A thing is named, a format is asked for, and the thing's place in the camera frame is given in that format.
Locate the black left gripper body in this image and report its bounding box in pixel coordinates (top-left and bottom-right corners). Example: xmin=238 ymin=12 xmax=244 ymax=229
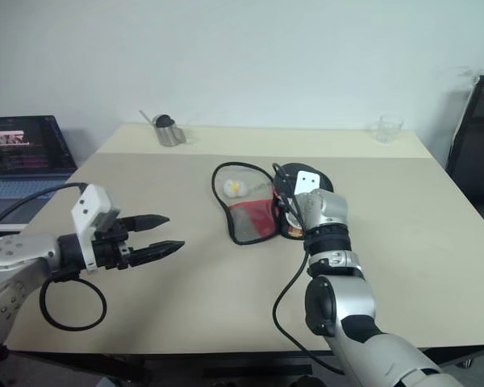
xmin=90 ymin=219 xmax=132 ymax=271

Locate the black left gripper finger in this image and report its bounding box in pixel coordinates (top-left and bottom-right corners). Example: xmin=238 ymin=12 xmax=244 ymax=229
xmin=123 ymin=214 xmax=172 ymax=235
xmin=127 ymin=239 xmax=186 ymax=269

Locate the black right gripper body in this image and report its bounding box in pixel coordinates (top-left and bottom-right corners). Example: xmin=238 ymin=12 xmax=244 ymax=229
xmin=273 ymin=186 xmax=298 ymax=215

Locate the black red paddle case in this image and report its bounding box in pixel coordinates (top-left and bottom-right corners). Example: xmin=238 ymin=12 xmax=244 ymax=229
xmin=211 ymin=161 xmax=282 ymax=246

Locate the small white ball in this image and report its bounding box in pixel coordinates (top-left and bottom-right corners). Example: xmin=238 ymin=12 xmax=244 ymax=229
xmin=223 ymin=178 xmax=245 ymax=198

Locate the beige table cover sheet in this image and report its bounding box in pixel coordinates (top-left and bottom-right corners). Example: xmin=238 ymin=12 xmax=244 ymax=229
xmin=2 ymin=152 xmax=484 ymax=352

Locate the stainless steel cup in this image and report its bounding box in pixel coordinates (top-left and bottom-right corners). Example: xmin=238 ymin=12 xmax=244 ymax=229
xmin=155 ymin=115 xmax=187 ymax=148

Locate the open laptop computer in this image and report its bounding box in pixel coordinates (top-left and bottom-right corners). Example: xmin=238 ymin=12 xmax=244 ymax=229
xmin=0 ymin=115 xmax=80 ymax=218

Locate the clear glass cup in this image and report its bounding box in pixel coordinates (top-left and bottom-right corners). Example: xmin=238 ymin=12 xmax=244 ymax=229
xmin=371 ymin=114 xmax=405 ymax=144

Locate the black chair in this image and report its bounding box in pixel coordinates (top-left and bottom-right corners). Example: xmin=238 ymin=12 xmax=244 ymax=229
xmin=444 ymin=74 xmax=484 ymax=239

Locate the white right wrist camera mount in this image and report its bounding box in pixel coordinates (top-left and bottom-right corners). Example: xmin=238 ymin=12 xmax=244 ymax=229
xmin=293 ymin=169 xmax=323 ymax=199

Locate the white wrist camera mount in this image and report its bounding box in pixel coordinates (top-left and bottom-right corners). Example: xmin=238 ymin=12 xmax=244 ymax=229
xmin=70 ymin=183 xmax=123 ymax=273
xmin=293 ymin=169 xmax=323 ymax=199

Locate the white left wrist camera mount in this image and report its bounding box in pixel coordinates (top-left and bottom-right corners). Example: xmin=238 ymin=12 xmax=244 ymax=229
xmin=70 ymin=183 xmax=123 ymax=273

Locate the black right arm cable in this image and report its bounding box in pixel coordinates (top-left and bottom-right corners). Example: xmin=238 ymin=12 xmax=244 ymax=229
xmin=271 ymin=162 xmax=346 ymax=376

